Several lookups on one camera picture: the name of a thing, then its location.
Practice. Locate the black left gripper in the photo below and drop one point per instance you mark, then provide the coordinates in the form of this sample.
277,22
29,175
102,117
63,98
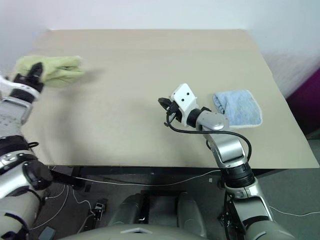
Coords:
28,80

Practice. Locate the grey right robot thigh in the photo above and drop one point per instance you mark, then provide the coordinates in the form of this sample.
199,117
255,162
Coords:
191,212

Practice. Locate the black table frame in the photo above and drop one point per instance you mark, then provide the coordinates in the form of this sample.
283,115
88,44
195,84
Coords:
150,170

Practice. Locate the grey robot torso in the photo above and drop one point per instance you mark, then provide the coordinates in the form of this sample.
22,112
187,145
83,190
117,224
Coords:
125,231

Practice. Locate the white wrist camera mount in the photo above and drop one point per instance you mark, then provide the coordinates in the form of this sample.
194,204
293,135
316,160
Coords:
185,96
25,89

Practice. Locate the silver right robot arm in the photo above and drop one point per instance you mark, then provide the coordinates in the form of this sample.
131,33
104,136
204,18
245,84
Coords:
230,150

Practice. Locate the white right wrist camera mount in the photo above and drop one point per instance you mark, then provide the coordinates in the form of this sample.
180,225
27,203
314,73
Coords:
185,96

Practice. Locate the green towel with white trim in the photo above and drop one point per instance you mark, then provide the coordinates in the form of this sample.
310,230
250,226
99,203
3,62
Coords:
65,72

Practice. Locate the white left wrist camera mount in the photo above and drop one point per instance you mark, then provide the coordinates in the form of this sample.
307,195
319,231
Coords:
25,89

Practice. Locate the folded blue towel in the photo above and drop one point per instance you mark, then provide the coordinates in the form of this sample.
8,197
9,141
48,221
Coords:
240,107

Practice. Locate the purple object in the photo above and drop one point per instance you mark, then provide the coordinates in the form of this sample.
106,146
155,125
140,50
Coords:
305,105

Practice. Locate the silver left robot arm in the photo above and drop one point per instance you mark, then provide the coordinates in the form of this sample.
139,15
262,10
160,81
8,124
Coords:
12,175

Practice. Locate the grey robot thigh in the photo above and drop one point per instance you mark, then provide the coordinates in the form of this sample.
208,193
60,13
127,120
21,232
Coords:
191,212
130,207

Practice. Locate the grey left robot thigh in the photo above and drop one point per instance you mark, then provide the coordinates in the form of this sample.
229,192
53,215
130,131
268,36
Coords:
130,207

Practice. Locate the black foot pedal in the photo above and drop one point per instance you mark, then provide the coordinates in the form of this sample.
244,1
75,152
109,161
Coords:
100,208

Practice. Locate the grey box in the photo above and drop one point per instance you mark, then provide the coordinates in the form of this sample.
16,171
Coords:
47,233

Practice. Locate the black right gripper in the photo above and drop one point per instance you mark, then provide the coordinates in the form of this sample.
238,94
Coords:
173,111

